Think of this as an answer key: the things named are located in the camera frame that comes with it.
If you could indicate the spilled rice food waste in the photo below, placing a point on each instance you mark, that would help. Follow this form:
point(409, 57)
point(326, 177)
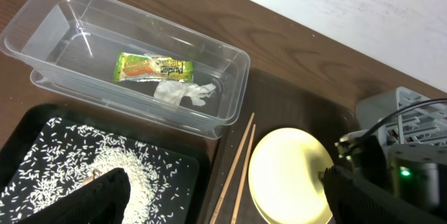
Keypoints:
point(66, 155)

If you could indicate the grey dishwasher rack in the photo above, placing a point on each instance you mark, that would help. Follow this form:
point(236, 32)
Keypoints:
point(423, 125)

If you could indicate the green snack wrapper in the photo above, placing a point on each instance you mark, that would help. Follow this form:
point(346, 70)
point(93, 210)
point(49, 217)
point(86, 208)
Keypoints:
point(151, 68)

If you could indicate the brown serving tray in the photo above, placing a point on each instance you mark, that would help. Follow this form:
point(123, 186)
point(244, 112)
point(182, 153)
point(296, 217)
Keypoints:
point(272, 103)

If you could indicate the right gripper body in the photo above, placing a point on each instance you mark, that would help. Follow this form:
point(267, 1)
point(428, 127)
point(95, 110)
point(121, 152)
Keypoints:
point(369, 161)

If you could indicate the wooden chopstick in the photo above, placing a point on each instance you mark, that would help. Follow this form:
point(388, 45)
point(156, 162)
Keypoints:
point(229, 176)
point(243, 177)

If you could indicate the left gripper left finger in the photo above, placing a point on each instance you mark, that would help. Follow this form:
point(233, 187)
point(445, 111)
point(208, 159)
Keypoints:
point(102, 200)

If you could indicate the black waste tray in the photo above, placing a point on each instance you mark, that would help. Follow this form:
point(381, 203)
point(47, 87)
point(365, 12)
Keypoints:
point(13, 148)

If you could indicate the white napkin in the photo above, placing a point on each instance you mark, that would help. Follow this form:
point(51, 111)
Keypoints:
point(173, 92)

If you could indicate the clear plastic bin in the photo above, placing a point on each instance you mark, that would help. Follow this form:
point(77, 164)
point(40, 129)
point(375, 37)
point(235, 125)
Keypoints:
point(74, 45)

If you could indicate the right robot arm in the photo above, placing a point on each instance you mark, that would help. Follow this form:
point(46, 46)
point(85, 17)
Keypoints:
point(415, 173)

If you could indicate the yellow plate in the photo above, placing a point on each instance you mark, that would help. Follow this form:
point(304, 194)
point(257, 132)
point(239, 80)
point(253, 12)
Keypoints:
point(284, 178)

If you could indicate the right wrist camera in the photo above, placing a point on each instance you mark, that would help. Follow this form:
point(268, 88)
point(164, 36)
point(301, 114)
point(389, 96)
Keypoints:
point(350, 141)

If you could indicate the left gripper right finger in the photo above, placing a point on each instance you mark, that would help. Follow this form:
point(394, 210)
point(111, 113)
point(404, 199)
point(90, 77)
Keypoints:
point(353, 199)

